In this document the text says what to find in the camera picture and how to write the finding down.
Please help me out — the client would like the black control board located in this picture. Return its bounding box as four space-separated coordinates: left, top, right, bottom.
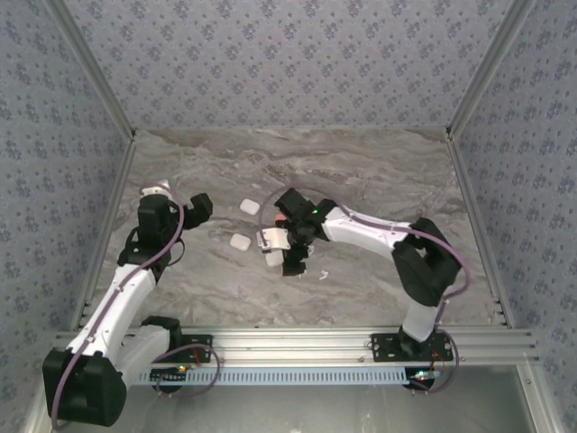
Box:
407 367 442 390
150 364 189 385

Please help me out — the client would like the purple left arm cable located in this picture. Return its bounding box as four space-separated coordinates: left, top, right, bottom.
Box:
49 181 187 432

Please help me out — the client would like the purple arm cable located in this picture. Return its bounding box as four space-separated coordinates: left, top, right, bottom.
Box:
259 187 472 344
49 181 187 432

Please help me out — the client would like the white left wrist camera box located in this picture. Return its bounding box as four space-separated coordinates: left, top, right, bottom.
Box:
140 180 175 199

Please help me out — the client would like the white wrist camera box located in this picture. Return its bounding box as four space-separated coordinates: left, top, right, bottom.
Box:
255 226 290 250
140 180 175 199

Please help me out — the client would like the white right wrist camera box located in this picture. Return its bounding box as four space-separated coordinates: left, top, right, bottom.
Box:
255 226 290 250

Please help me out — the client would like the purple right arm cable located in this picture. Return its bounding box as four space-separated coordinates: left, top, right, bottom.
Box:
259 187 472 344

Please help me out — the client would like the aluminium frame rail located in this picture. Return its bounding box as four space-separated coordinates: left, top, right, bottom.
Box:
71 134 139 333
516 364 559 433
445 134 517 330
20 392 53 433

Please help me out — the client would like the slotted aluminium base rail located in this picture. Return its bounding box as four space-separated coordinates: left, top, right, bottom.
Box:
51 325 541 365

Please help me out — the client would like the slotted grey cable duct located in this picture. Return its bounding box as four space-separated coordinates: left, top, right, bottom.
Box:
134 365 418 388

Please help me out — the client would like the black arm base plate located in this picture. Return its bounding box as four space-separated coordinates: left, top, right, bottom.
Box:
370 332 454 363
152 334 215 364

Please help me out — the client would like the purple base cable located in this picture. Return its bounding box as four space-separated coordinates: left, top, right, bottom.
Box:
409 333 462 396
151 345 222 399

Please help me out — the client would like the aluminium frame post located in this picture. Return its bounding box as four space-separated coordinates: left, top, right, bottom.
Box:
44 0 139 141
444 0 538 141

